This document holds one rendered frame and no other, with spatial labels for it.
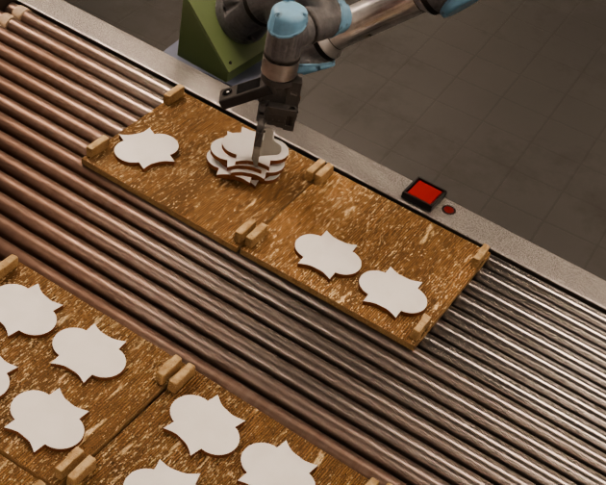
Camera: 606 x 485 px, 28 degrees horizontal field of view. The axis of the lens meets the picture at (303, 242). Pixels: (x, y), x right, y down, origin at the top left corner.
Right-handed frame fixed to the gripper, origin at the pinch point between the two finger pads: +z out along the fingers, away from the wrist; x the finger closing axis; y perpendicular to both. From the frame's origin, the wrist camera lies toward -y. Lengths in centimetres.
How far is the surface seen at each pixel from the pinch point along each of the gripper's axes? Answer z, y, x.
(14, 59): 8, -59, 28
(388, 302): 4.1, 30.8, -36.6
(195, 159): 5.3, -12.5, -0.8
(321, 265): 4.1, 17.0, -29.0
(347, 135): 99, 32, 145
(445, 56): 99, 69, 208
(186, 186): 5.3, -13.2, -10.3
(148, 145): 4.2, -23.0, -0.4
